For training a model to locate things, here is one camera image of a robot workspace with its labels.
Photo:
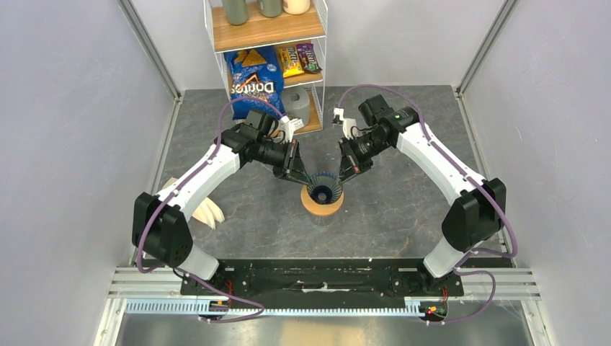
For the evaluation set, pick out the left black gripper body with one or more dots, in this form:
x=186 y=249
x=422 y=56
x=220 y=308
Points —
x=279 y=156

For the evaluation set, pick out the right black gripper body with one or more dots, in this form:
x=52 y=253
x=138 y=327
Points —
x=360 y=151

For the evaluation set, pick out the round wooden dripper stand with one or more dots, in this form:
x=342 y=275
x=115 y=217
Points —
x=319 y=210

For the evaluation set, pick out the clear glass cup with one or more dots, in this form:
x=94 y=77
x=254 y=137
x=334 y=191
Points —
x=322 y=221

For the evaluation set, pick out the coffee filter paper pack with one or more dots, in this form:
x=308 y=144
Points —
x=210 y=212

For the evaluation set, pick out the white wire shelf rack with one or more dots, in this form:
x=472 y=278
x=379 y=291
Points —
x=282 y=31

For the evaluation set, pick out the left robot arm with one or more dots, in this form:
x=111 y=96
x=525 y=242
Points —
x=160 y=220

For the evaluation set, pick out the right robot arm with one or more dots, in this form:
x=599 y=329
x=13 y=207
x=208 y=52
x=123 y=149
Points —
x=476 y=203

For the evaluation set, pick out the blue Doritos chip bag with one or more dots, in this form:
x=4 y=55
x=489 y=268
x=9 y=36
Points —
x=255 y=81

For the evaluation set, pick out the yellow candy bag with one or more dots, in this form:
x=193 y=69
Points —
x=291 y=64

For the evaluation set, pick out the dark candy bag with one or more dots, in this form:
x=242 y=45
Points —
x=308 y=59

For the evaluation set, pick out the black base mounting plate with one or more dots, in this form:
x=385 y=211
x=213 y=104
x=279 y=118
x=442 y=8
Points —
x=329 y=283

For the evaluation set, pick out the green pump bottle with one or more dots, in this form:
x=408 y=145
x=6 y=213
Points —
x=236 y=11

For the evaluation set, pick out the cream lotion bottle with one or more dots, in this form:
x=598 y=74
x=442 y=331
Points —
x=296 y=7

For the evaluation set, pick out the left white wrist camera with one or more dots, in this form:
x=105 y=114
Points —
x=288 y=126

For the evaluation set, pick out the grey slotted cable duct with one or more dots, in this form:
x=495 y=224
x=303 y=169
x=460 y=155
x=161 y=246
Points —
x=206 y=307

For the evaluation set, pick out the right aluminium frame post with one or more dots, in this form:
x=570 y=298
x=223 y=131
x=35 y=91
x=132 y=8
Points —
x=489 y=39

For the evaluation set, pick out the aluminium frame post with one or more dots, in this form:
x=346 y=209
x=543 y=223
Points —
x=142 y=34
x=489 y=39

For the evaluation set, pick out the left aluminium frame post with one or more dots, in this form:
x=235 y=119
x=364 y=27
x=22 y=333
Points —
x=142 y=34

